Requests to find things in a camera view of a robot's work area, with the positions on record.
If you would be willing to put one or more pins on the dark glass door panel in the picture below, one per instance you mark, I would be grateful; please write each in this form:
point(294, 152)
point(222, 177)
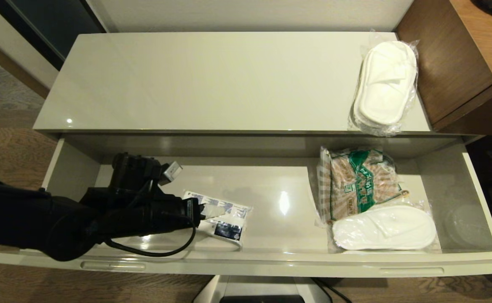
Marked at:
point(52, 25)

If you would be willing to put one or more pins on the open grey drawer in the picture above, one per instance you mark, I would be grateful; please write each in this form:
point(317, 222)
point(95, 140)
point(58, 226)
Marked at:
point(271, 235)

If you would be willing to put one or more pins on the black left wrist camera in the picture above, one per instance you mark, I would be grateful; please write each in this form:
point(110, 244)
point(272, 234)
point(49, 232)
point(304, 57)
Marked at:
point(134, 172)

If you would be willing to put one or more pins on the white slippers in flat bag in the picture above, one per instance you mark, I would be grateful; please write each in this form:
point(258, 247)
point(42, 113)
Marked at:
point(385, 229)

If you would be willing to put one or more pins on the white tissue pack blue print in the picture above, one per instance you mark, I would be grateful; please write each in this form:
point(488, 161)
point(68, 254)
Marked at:
point(233, 219)

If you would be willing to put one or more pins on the brown wooden baseboard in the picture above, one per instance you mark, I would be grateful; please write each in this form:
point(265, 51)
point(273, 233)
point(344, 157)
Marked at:
point(14, 63)

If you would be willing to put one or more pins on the green brown snack bag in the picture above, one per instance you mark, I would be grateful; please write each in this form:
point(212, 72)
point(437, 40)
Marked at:
point(355, 185)

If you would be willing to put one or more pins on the glossy grey cabinet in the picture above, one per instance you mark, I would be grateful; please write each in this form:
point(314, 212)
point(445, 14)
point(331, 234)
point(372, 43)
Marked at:
point(208, 84)

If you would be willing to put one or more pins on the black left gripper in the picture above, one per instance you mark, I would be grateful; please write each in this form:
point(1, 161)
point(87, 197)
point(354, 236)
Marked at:
point(153, 216)

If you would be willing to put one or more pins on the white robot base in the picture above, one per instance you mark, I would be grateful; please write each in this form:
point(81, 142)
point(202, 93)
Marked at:
point(263, 286)

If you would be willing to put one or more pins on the white slippers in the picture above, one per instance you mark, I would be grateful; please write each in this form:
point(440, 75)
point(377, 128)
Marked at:
point(385, 84)
point(385, 229)

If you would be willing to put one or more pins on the brown wooden desk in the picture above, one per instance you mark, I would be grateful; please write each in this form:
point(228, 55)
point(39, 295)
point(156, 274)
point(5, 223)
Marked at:
point(452, 54)

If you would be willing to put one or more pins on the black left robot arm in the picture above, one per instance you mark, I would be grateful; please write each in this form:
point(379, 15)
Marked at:
point(18, 219)

